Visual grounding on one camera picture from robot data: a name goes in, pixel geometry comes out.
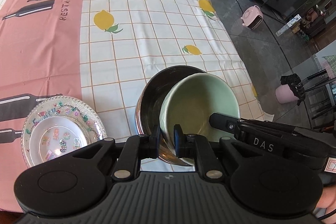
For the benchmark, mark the clear glass floral plate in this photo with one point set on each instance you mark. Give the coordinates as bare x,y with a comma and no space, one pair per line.
63,106

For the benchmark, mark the orange steel bowl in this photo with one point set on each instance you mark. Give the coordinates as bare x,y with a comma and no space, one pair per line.
148,109

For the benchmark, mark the small white pink dish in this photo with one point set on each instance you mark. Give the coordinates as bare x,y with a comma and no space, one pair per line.
54,137

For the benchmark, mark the person's right hand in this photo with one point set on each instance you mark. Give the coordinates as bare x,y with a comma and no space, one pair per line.
328,199

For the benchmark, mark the pink bin with black bag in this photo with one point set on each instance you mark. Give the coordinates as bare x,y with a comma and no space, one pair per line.
291,89

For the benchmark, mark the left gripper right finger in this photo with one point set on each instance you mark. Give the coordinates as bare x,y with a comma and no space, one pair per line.
197,147

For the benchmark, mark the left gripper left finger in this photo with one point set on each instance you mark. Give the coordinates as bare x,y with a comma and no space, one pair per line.
135,149

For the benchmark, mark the green ceramic bowl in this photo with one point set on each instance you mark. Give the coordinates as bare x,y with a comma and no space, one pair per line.
191,102

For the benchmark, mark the pink space heater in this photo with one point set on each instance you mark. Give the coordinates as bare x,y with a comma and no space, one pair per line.
252,17

